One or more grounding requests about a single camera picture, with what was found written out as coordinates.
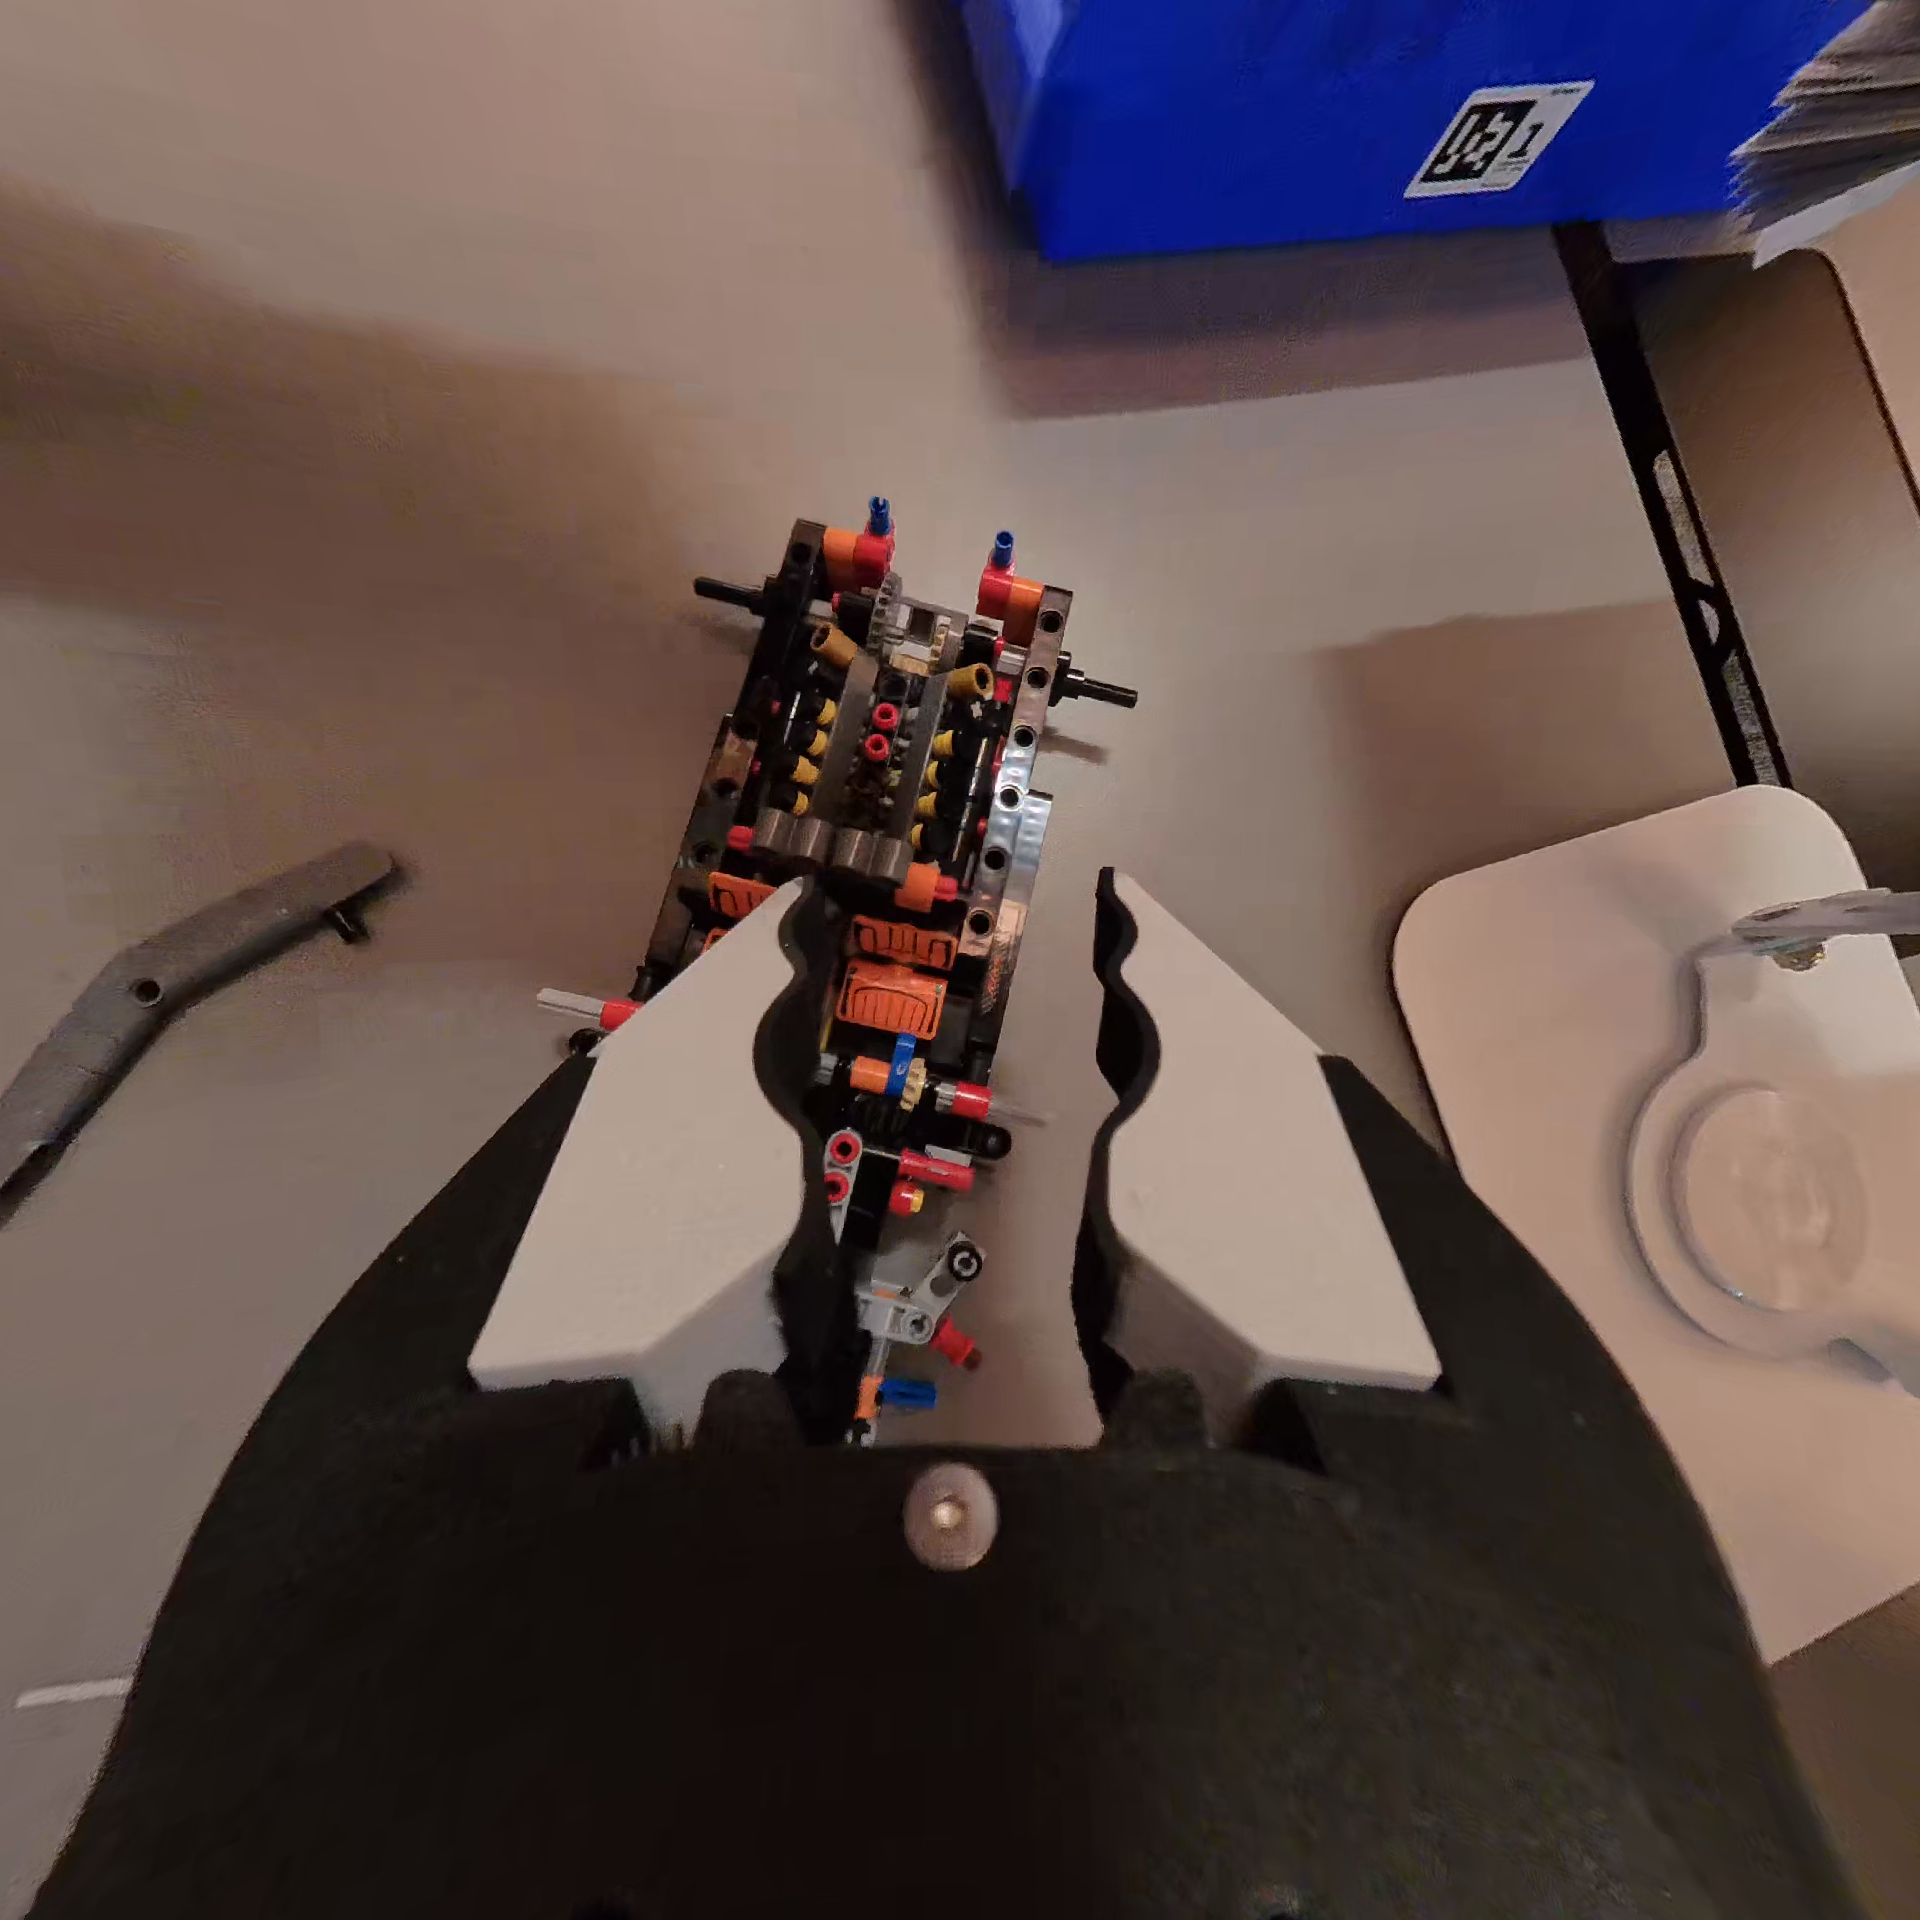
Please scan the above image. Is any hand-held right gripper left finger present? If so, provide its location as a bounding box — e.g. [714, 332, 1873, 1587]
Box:
[464, 877, 842, 1445]

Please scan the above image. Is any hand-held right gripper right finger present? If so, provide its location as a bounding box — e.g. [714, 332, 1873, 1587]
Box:
[1070, 867, 1449, 1445]

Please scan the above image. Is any lego car chassis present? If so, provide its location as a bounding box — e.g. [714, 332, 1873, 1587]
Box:
[537, 495, 1142, 1447]

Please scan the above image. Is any grey lego panel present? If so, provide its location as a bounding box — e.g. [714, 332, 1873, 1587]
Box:
[0, 838, 402, 1202]

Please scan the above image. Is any white monitor stand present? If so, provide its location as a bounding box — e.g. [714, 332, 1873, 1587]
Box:
[1393, 784, 1920, 1665]

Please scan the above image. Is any blue storage bin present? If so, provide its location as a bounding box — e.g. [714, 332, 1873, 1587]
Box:
[960, 0, 1877, 265]

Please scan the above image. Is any paper booklet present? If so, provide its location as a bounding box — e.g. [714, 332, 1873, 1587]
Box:
[1732, 0, 1920, 269]

